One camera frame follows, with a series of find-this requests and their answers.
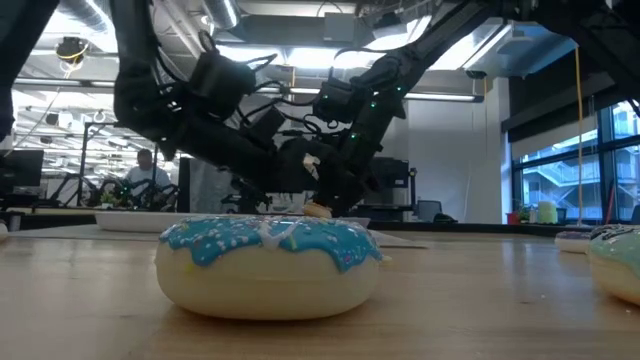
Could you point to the black cabinet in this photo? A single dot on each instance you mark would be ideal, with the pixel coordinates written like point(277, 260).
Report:
point(395, 175)

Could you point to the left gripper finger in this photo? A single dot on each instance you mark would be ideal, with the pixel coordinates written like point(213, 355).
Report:
point(295, 181)
point(300, 149)

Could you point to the purple round plate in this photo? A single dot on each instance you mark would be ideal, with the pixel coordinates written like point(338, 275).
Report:
point(361, 221)

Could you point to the grey partition panel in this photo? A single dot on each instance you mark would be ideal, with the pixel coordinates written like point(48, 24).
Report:
point(200, 192)

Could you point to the small orange frosted donut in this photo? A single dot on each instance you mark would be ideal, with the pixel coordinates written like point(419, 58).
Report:
point(317, 210)

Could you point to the black office chair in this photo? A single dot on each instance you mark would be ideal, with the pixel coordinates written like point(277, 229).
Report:
point(429, 211)

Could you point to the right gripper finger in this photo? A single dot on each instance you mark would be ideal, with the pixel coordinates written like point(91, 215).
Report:
point(361, 192)
point(335, 187)

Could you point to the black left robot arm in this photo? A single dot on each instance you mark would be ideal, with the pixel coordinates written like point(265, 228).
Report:
point(132, 100)

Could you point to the large blue frosted donut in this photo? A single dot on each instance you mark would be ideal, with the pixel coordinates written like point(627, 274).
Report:
point(265, 280)

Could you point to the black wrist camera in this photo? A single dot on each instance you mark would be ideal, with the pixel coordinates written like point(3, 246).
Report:
point(334, 100)
point(220, 82)

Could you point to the black computer monitor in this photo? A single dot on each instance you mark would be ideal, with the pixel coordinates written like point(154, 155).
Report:
point(21, 169)

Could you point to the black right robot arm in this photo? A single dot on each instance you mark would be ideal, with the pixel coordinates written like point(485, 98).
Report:
point(450, 35)

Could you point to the large green frosted donut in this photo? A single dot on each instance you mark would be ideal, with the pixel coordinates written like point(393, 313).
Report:
point(620, 270)

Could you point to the yellow-green container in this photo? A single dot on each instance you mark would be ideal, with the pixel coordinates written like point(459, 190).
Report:
point(547, 212)

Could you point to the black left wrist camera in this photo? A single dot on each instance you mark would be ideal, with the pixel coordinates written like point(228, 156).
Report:
point(220, 82)

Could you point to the white round plate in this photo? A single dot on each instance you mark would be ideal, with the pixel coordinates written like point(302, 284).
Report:
point(130, 222)

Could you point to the black round ceiling device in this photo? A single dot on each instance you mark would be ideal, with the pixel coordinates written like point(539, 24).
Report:
point(71, 49)

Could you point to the person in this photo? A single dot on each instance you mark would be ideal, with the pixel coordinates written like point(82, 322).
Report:
point(146, 175)

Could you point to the red pot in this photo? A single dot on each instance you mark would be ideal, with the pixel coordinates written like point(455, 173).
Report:
point(512, 218)

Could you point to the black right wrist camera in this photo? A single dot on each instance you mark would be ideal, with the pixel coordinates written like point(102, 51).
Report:
point(334, 100)

